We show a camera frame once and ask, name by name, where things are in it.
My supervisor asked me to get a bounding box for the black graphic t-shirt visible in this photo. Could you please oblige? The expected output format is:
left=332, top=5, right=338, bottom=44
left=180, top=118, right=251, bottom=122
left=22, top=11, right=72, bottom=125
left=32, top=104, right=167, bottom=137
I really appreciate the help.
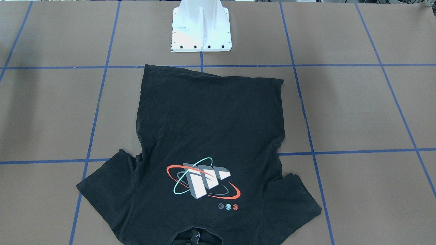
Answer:
left=77, top=65, right=322, bottom=245

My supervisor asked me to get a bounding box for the white metal mount base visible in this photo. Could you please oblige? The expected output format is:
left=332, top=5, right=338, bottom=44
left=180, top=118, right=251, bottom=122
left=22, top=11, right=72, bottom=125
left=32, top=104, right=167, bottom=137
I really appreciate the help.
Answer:
left=171, top=0, right=232, bottom=52

